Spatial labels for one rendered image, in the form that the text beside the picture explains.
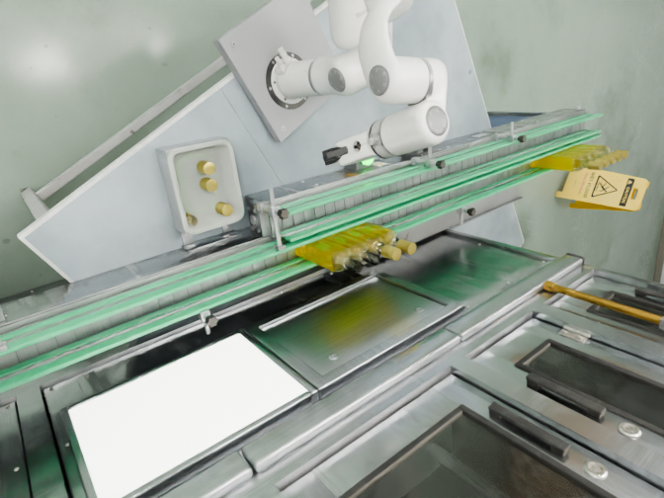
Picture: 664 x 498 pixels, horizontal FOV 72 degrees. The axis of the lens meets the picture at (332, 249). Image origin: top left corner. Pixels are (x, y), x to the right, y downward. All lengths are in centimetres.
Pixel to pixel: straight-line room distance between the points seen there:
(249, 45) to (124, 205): 53
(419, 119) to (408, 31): 101
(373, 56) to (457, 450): 69
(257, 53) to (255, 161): 29
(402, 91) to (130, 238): 82
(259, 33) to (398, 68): 68
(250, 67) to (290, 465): 99
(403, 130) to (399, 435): 55
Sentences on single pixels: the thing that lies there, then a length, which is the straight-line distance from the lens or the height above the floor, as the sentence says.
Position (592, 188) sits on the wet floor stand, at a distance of 442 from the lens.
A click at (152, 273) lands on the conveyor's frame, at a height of 87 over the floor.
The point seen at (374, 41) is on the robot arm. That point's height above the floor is 139.
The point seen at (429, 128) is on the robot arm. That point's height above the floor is 146.
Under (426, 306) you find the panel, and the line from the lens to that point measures 124.
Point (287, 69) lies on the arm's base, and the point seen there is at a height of 83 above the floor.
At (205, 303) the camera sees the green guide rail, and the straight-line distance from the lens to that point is 120.
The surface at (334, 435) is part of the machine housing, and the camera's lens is 92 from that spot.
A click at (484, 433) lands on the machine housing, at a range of 96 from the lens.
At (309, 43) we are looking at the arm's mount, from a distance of 148.
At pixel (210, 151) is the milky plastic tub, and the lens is 132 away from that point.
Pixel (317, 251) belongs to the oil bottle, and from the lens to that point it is 126.
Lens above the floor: 198
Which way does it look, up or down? 49 degrees down
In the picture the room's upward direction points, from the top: 111 degrees clockwise
